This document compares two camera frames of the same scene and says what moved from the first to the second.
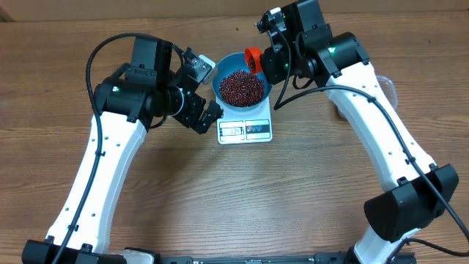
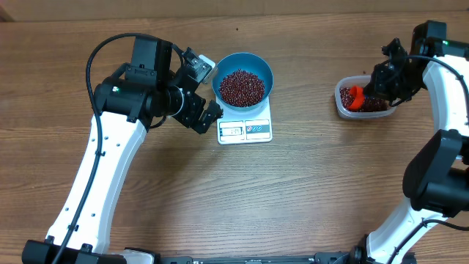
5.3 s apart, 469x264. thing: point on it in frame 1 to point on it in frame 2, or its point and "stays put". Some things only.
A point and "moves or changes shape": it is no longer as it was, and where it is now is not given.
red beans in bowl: [242, 89] stays put
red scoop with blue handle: [257, 54] moves or changes shape
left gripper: [196, 104] stays put
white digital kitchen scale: [252, 126] stays put
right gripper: [272, 63] to [381, 87]
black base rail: [326, 259] stays put
